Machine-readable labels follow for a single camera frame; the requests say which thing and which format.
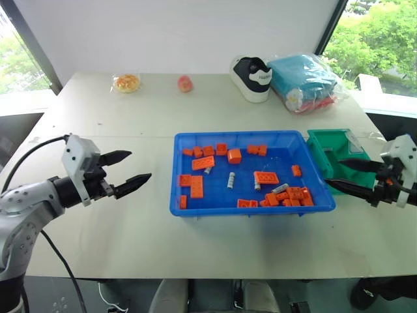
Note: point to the bread in clear bag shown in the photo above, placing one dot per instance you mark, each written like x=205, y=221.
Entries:
x=126, y=83

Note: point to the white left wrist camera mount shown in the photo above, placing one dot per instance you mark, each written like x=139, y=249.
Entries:
x=76, y=153

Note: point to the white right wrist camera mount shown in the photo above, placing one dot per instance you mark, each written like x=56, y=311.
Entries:
x=402, y=150

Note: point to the long orange building block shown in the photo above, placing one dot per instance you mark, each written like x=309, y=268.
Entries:
x=196, y=187
x=247, y=203

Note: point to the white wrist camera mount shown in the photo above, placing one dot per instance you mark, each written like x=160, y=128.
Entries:
x=76, y=153
x=402, y=150

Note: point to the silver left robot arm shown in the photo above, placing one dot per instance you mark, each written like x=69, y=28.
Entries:
x=23, y=208

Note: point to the dark rounded shape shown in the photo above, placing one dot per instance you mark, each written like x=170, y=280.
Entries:
x=378, y=293

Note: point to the blue plastic tray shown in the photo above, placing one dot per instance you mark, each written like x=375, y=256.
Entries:
x=218, y=195

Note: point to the red yellow apple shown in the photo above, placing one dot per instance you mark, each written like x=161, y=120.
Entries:
x=185, y=84

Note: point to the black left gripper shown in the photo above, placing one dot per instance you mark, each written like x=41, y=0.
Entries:
x=96, y=186

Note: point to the white black sneaker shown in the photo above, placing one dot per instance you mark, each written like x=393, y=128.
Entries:
x=252, y=80

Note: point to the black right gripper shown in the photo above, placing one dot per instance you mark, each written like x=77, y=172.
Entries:
x=386, y=192

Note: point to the small orange building block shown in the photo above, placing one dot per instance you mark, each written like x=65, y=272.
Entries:
x=197, y=151
x=291, y=202
x=307, y=197
x=271, y=198
x=295, y=193
x=264, y=203
x=184, y=180
x=253, y=149
x=188, y=152
x=221, y=149
x=296, y=171
x=262, y=150
x=282, y=195
x=183, y=202
x=208, y=150

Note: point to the clear bag with teal cloth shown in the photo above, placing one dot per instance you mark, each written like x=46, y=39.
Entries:
x=303, y=80

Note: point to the flat orange six-stud block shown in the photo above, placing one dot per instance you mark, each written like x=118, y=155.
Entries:
x=203, y=163
x=266, y=177

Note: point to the green plastic bin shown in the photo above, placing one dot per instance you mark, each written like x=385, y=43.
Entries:
x=325, y=143

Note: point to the grey rounded shape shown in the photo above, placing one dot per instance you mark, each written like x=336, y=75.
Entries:
x=169, y=296
x=262, y=296

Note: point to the orange cube block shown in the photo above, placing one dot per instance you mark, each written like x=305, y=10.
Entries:
x=234, y=156

